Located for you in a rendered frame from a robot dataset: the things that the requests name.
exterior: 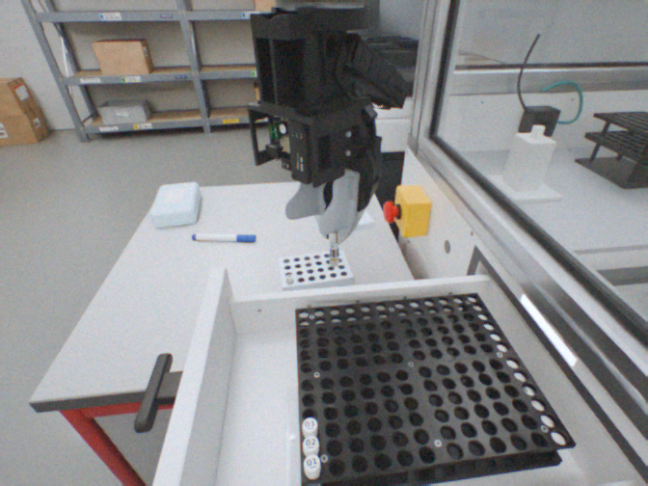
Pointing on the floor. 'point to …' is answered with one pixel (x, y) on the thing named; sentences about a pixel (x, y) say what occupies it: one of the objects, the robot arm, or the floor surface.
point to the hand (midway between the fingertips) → (337, 227)
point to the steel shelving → (204, 115)
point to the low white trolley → (183, 310)
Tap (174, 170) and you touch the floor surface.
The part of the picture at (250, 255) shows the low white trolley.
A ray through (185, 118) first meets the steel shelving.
